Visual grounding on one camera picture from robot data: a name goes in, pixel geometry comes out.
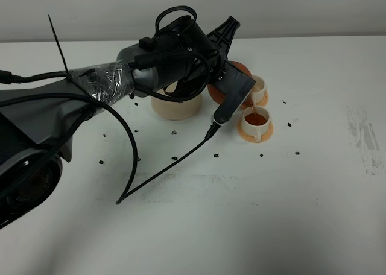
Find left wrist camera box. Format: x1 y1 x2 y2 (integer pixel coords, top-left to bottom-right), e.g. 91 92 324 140
209 60 255 124

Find black zip tie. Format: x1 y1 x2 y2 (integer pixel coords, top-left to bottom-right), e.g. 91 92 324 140
48 15 97 110

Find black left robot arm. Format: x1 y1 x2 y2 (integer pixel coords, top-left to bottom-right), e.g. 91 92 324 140
1 14 246 227

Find far orange saucer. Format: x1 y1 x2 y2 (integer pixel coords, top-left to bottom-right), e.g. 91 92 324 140
239 91 269 109

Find orange saucer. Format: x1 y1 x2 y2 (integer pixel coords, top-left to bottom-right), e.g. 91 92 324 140
237 120 274 143
239 91 269 109

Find white teacup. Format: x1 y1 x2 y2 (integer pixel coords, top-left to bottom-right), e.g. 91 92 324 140
241 106 272 142
247 75 267 103

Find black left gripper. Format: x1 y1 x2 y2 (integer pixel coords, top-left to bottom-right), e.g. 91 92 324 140
156 15 240 91

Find near white teacup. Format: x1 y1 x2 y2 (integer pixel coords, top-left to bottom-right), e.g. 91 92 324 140
241 106 272 142

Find beige teapot saucer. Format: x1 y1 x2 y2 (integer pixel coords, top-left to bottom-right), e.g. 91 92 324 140
150 94 203 121

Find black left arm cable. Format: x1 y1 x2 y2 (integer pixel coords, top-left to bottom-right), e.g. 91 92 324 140
0 5 220 205

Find near orange saucer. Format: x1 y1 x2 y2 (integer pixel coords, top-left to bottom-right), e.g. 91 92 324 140
237 120 274 143

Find far white teacup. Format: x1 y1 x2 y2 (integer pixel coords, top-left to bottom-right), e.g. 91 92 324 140
247 75 267 103

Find brown clay teapot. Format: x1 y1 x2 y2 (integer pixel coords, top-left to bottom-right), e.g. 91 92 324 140
207 61 254 109

